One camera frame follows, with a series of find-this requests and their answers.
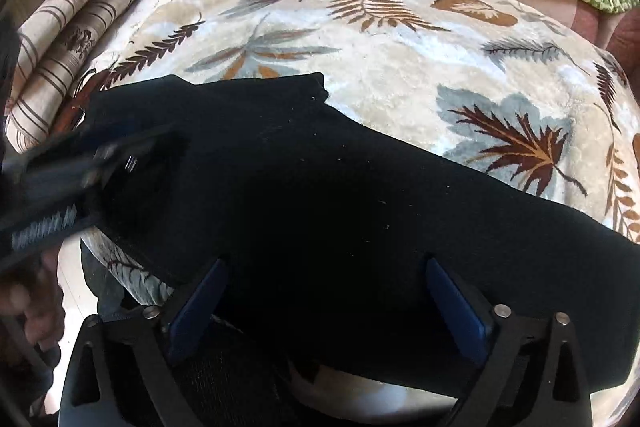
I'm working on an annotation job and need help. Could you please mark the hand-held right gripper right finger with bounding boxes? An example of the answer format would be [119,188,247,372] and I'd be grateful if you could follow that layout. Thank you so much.
[424,255,597,427]

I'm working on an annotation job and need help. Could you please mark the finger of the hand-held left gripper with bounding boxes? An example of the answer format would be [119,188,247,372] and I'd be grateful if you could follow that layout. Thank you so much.
[75,123,176,164]
[89,142,190,230]

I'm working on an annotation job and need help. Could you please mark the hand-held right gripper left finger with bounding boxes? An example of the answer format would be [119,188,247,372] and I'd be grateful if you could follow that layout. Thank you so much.
[59,257,231,427]

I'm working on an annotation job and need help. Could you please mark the black pants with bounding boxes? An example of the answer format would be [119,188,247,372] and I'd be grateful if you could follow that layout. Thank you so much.
[82,72,640,389]

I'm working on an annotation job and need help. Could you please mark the person's left hand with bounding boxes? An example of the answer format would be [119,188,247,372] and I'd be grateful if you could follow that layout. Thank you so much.
[0,251,67,354]

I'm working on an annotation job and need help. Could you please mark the dark grey cloth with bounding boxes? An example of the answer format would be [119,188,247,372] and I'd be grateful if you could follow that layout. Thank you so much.
[80,241,168,315]

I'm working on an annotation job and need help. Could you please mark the leaf print plush blanket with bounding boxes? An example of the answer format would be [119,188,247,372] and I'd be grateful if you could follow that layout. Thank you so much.
[65,0,640,414]

